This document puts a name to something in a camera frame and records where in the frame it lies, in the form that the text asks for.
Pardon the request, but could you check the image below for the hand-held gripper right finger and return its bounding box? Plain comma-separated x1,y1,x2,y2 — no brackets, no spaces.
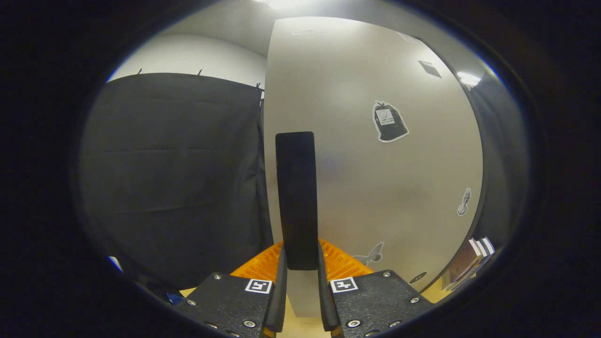
317,238,432,338

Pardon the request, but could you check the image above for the black backdrop cloth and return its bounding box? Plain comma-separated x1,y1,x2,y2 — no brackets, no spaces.
80,73,275,292

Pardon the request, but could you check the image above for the pale cover book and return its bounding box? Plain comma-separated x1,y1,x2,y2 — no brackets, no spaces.
473,238,489,264

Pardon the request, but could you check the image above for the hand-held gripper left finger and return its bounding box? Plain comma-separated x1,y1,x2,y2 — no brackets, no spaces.
181,241,288,338

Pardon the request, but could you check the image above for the black door handle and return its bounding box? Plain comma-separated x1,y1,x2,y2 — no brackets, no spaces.
275,131,320,271

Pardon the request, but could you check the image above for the beige cabinet door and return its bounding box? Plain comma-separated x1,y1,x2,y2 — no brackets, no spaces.
263,16,484,317

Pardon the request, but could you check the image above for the wide ceiling light panel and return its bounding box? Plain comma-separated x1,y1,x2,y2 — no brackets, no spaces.
254,0,329,10

